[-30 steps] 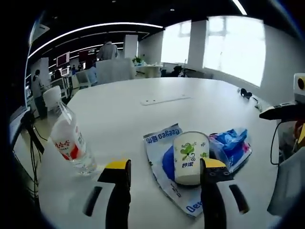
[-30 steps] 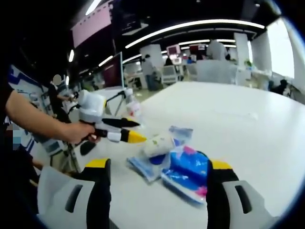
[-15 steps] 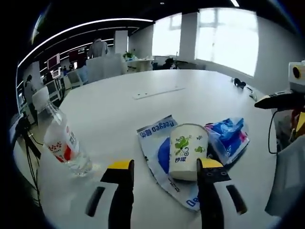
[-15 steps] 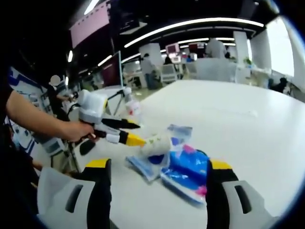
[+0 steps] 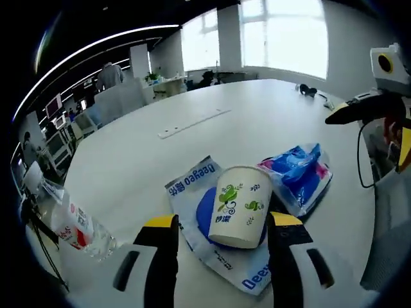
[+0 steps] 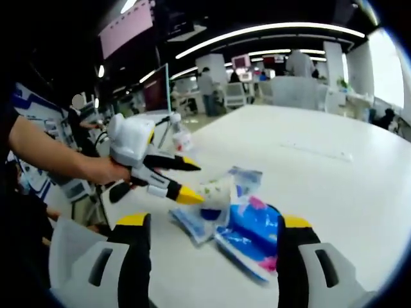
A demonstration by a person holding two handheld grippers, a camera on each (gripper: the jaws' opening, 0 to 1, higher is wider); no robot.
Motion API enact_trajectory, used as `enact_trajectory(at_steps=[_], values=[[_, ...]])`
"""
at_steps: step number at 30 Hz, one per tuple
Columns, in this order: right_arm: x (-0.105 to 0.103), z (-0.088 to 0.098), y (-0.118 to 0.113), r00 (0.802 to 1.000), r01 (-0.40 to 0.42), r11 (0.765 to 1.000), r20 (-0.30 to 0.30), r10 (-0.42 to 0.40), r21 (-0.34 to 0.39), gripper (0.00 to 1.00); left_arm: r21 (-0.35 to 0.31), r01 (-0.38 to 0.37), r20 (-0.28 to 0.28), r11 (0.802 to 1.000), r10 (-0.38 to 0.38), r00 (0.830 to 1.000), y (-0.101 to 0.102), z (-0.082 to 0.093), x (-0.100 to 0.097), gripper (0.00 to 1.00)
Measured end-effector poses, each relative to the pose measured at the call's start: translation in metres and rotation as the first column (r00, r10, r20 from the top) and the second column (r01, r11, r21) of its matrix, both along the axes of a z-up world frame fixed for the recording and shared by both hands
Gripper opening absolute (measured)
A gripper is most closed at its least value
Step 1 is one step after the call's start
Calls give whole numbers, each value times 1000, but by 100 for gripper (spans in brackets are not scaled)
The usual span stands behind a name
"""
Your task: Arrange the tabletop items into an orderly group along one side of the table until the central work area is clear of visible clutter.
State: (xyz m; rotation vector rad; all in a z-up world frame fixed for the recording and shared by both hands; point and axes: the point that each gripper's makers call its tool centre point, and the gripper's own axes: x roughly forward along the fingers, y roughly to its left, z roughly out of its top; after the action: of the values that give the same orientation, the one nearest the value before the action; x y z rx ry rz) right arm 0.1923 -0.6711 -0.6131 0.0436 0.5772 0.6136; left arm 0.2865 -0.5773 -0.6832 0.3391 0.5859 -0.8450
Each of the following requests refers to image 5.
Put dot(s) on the white office chair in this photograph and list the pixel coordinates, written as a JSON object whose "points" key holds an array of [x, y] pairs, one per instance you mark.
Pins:
{"points": [[118, 102]]}

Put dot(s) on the small white device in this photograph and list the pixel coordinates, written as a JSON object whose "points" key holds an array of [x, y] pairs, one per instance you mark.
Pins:
{"points": [[329, 103]]}

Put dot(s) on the green potted plant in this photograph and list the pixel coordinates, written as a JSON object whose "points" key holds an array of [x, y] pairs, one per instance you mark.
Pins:
{"points": [[151, 77]]}

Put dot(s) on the white paper cup green print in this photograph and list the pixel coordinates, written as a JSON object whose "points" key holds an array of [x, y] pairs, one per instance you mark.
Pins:
{"points": [[237, 211]]}

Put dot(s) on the clear plastic bottle red label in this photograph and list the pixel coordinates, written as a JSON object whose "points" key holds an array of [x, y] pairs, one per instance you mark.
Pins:
{"points": [[77, 227]]}

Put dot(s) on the long ceiling light strip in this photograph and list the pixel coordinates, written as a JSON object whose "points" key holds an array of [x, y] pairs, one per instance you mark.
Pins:
{"points": [[96, 43]]}

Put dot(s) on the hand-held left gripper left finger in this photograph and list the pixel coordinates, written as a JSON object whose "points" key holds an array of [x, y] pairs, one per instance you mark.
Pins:
{"points": [[160, 276]]}

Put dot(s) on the person's right hand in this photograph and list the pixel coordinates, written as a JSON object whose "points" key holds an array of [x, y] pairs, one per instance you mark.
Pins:
{"points": [[392, 128]]}

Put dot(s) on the black headphones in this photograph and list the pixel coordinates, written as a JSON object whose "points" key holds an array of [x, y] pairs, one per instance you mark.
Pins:
{"points": [[307, 90]]}

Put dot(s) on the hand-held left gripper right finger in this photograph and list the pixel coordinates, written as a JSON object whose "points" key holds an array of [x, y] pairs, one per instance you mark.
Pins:
{"points": [[285, 272]]}

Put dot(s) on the black tripod stand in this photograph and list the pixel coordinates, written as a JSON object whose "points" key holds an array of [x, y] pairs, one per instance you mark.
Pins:
{"points": [[45, 244]]}

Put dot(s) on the white table power strip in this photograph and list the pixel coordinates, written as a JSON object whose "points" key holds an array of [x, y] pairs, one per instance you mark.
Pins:
{"points": [[192, 125]]}

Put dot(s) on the white equipment cart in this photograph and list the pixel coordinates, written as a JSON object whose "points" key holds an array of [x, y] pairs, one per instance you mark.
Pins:
{"points": [[61, 147]]}

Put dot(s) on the grey packet with blue pad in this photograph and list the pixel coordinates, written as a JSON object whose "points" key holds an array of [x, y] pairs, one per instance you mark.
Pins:
{"points": [[192, 192]]}

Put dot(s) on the blue tissue packet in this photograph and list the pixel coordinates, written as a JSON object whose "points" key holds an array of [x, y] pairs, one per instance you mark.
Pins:
{"points": [[298, 173]]}

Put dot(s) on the black office chair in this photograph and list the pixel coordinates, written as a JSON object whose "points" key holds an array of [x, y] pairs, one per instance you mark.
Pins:
{"points": [[208, 78]]}

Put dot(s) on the large bright window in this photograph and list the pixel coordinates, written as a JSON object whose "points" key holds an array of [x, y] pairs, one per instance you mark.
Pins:
{"points": [[200, 41], [285, 38]]}

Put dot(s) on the white side desk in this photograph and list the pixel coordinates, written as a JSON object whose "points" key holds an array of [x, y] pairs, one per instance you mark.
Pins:
{"points": [[170, 86]]}

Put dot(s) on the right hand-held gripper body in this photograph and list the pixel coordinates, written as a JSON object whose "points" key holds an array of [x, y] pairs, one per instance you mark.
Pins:
{"points": [[398, 77]]}

